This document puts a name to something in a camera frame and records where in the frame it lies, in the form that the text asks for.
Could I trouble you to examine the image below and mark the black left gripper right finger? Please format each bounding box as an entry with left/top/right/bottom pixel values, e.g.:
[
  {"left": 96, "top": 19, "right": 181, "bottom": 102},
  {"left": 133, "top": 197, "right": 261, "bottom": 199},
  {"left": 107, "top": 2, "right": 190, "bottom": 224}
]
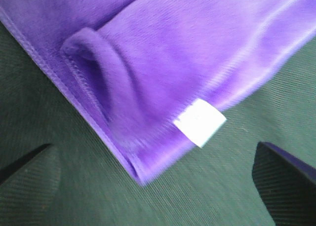
[{"left": 252, "top": 142, "right": 316, "bottom": 226}]

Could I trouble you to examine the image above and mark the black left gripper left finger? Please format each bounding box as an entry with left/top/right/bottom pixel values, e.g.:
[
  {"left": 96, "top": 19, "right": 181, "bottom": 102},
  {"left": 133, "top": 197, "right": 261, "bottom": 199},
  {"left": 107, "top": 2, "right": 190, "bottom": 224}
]
[{"left": 0, "top": 144, "right": 51, "bottom": 184}]

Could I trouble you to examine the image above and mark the purple microfiber towel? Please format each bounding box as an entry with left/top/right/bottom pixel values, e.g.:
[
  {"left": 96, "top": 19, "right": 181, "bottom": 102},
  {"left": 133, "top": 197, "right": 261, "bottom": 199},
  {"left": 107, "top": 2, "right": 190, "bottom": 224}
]
[{"left": 0, "top": 0, "right": 316, "bottom": 185}]

